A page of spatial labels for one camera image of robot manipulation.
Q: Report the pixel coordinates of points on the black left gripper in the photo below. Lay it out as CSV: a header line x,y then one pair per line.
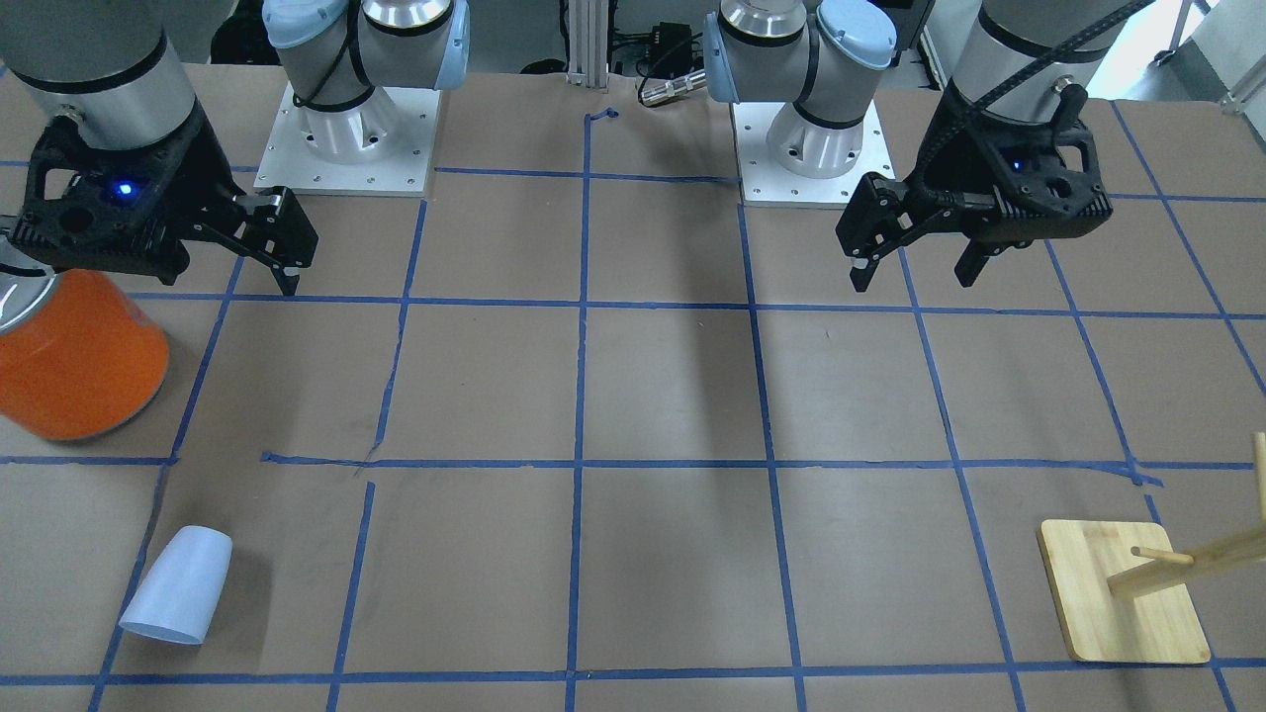
x,y
951,136

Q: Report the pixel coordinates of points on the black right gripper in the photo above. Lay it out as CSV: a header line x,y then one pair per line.
x,y
201,166

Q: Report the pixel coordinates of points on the light blue plastic cup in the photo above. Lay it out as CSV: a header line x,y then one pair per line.
x,y
176,600

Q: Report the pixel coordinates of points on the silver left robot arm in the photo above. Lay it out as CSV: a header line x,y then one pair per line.
x,y
827,62

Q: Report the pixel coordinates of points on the orange canister with grey lid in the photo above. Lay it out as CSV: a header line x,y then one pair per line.
x,y
78,357

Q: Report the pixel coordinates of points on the wooden mug tree stand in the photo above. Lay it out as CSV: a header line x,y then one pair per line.
x,y
1121,588

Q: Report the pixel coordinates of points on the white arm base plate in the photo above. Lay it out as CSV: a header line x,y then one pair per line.
x,y
787,162
384,148

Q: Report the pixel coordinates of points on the aluminium frame post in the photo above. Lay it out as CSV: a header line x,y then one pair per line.
x,y
588,30

